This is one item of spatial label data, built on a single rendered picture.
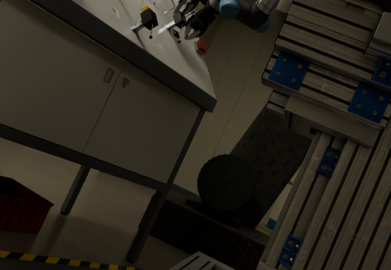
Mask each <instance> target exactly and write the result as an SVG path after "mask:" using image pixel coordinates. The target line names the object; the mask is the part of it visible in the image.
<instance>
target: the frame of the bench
mask: <svg viewBox="0 0 391 270"><path fill-rule="evenodd" d="M204 114H205V110H204V109H202V108H201V109H200V111H199V114H198V116H197V118H196V120H195V122H194V124H193V127H192V129H191V131H190V133H189V136H188V138H187V140H186V142H185V144H184V146H183V148H182V151H181V153H180V155H179V157H178V159H177V161H176V164H175V166H174V168H173V170H172V173H171V174H170V177H169V179H168V181H167V183H166V184H165V183H162V182H159V181H157V180H154V179H151V178H148V177H146V176H143V175H140V174H138V173H135V172H132V171H129V170H127V169H123V168H121V167H118V166H116V165H112V164H110V163H107V162H104V161H102V160H99V159H96V158H93V157H91V156H88V155H85V154H82V153H80V152H77V151H74V150H71V149H69V148H66V147H63V146H61V145H58V144H55V143H52V142H50V141H46V140H44V139H41V138H39V137H36V136H33V135H30V134H27V133H25V132H21V131H20V130H16V129H14V128H11V127H8V126H5V125H2V124H0V138H4V139H6V140H9V141H12V142H15V143H18V144H21V145H24V146H26V147H30V148H33V149H35V150H39V151H42V152H45V153H47V154H51V155H54V156H56V157H60V158H63V159H66V160H68V161H71V162H74V163H77V164H80V165H81V167H80V169H79V171H78V173H77V175H76V177H75V179H74V181H73V183H72V186H71V188H70V190H69V192H68V194H67V196H66V198H65V200H64V202H63V204H62V207H61V209H60V210H61V214H63V215H67V214H70V212H71V209H72V207H73V205H74V203H75V201H76V198H77V196H78V195H79V192H80V190H81V188H82V186H83V184H84V182H85V180H86V177H87V175H88V173H89V171H90V169H91V168H92V169H95V170H98V171H101V172H104V173H107V174H110V175H112V176H116V177H119V178H121V179H124V180H128V181H130V182H133V183H137V184H140V185H142V186H145V187H149V188H151V189H154V190H156V193H155V195H154V198H153V199H152V202H151V204H150V206H149V208H148V211H147V213H146V215H145V217H144V219H143V221H142V224H141V226H140V228H139V230H138V232H137V234H136V236H135V239H134V241H133V243H132V245H131V248H130V250H129V252H128V254H127V256H126V257H127V261H128V262H130V263H132V264H133V263H135V261H137V260H138V258H139V255H140V253H141V251H142V249H143V247H144V245H145V242H146V240H147V238H148V235H149V233H150V231H151V229H152V227H153V225H154V223H155V220H156V218H157V216H158V214H159V212H160V210H161V208H162V205H163V203H164V201H165V198H166V196H167V195H168V192H169V190H170V188H171V185H172V183H173V181H174V179H175V177H176V175H177V172H178V170H179V168H180V166H181V164H182V162H183V160H184V157H185V155H186V153H187V150H188V149H189V146H190V144H191V142H192V140H193V138H194V135H195V133H196V131H197V129H198V127H199V125H200V122H201V120H202V118H203V116H204Z"/></svg>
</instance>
